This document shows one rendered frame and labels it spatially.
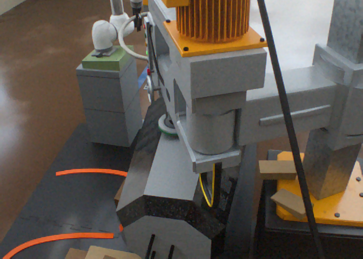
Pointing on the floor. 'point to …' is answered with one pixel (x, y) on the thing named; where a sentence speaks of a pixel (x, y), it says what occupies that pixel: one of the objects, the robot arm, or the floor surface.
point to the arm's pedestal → (111, 103)
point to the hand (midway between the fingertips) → (137, 25)
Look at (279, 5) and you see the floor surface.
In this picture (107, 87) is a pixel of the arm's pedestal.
